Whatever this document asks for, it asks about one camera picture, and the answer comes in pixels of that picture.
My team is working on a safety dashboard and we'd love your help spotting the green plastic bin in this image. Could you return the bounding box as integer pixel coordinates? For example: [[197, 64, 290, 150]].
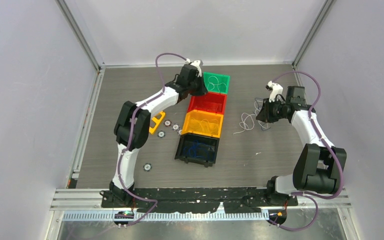
[[203, 72, 231, 95]]

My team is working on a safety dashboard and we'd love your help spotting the yellow triangular plastic piece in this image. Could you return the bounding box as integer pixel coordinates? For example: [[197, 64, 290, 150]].
[[149, 111, 166, 135]]

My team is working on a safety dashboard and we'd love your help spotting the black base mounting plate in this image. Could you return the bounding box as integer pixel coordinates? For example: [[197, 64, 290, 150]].
[[99, 187, 298, 214]]

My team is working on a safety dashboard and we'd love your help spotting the red plastic bin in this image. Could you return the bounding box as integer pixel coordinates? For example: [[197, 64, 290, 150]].
[[187, 92, 228, 115]]

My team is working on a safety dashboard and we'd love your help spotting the round disc lower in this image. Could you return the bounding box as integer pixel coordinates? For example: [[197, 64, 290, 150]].
[[157, 130, 166, 138]]

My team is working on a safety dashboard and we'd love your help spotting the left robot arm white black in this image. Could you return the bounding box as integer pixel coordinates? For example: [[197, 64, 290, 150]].
[[109, 60, 208, 207]]

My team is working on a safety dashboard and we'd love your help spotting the black plastic bin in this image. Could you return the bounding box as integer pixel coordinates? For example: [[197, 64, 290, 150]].
[[174, 133, 220, 168]]

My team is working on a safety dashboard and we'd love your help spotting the blue wire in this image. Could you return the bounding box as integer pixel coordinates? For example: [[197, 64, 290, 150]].
[[182, 141, 217, 161]]

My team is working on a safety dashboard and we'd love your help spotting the round disc middle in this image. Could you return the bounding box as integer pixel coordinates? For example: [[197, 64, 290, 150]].
[[172, 124, 180, 131]]

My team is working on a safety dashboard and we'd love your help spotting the lone round disc front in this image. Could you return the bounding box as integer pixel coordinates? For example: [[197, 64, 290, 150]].
[[143, 163, 152, 172]]

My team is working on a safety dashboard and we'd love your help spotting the round disc red centre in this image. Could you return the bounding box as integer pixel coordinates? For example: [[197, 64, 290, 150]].
[[164, 120, 172, 127]]

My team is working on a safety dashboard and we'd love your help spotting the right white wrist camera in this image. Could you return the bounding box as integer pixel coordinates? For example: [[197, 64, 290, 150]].
[[266, 81, 283, 103]]

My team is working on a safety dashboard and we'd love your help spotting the aluminium frame rail front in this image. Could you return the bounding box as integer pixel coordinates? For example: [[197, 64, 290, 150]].
[[50, 189, 351, 222]]

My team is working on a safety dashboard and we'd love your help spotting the yellow plastic bin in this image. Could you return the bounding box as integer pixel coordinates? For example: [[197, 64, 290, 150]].
[[182, 110, 224, 138]]

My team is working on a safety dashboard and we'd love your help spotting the multicolour wire bundle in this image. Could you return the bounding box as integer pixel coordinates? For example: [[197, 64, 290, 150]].
[[233, 97, 272, 135]]

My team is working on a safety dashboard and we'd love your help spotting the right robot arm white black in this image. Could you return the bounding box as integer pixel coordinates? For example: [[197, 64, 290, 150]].
[[256, 82, 347, 205]]

